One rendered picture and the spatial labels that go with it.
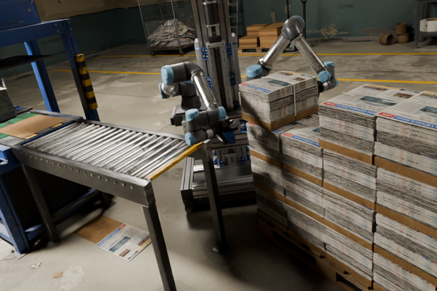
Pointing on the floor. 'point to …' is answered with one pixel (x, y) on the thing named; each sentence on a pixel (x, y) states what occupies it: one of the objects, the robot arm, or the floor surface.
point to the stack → (343, 208)
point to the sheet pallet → (259, 37)
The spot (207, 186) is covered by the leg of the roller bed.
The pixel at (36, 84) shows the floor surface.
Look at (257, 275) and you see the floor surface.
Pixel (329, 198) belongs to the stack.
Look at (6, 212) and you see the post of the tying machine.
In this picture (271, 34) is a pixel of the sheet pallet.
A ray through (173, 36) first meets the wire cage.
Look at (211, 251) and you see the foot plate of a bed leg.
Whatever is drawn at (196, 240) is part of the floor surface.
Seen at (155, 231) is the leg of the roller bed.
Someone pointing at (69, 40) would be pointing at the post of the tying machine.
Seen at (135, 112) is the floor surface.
